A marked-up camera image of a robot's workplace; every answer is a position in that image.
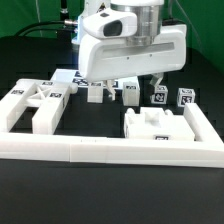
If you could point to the black antenna post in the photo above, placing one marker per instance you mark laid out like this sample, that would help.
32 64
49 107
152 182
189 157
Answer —
63 33

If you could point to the white U-shaped fixture frame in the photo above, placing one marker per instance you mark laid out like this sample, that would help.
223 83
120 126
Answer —
206 150

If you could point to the white chair back frame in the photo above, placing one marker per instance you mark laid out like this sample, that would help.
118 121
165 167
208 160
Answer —
48 97

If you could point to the white tagged cube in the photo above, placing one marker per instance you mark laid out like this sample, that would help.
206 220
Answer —
160 95
185 95

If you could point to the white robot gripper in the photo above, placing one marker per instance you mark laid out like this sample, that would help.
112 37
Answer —
112 58

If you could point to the white tagged cube left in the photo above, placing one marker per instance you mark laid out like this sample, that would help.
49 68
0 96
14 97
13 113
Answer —
160 95

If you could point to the white chair seat block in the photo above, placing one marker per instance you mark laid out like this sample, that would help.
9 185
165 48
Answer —
156 124

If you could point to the white tagged cube right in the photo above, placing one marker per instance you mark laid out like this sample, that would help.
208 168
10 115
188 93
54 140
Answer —
185 95

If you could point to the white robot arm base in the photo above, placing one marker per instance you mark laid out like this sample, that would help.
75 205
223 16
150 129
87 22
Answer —
137 19

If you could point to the white marker sheet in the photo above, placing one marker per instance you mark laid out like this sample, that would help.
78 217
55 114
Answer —
73 76

